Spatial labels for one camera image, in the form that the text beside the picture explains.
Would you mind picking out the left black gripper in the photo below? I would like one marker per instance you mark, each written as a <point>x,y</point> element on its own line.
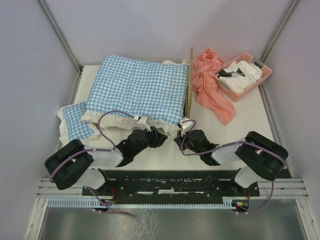
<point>158,138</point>

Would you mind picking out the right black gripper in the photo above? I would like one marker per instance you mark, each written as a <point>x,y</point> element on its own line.
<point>177,139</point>

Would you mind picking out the wooden pet bed frame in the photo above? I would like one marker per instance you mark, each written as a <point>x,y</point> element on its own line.
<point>188,101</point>

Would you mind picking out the blue checkered mattress cushion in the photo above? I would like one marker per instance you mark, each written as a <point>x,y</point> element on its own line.
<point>124,88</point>

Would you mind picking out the small blue checkered pillow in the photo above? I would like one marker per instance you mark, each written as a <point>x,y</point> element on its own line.
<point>71,126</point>

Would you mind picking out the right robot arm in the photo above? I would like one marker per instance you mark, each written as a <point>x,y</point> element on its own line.
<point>263,158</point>

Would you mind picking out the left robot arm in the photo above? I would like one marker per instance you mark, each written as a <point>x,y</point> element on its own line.
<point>77,164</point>

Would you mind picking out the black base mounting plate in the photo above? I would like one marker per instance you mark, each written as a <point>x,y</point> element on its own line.
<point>209,183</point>

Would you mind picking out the pink crumpled cloth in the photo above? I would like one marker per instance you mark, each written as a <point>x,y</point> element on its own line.
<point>206,89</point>

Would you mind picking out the black white object in basket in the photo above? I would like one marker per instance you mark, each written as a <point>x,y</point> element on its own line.
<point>231,74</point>

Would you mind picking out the white cloth in basket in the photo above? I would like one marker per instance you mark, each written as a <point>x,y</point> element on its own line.
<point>239,84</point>

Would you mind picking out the pink plastic basket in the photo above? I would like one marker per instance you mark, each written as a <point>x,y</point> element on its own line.
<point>266,72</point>

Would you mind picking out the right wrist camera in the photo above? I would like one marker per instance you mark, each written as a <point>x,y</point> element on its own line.
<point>186,125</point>

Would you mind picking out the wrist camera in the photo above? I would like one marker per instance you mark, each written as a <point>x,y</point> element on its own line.
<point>143,122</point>
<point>186,125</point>

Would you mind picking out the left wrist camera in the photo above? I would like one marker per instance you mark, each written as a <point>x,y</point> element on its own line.
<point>143,122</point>

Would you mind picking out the white slotted cable duct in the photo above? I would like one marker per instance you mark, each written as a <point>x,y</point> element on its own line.
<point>55,202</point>

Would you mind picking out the left aluminium corner post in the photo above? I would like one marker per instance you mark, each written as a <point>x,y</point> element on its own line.
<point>45,8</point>

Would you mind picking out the aluminium corner post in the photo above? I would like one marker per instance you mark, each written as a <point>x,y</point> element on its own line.
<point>45,8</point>
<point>280,26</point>

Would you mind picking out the right aluminium corner post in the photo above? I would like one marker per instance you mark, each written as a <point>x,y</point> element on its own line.
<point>280,26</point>

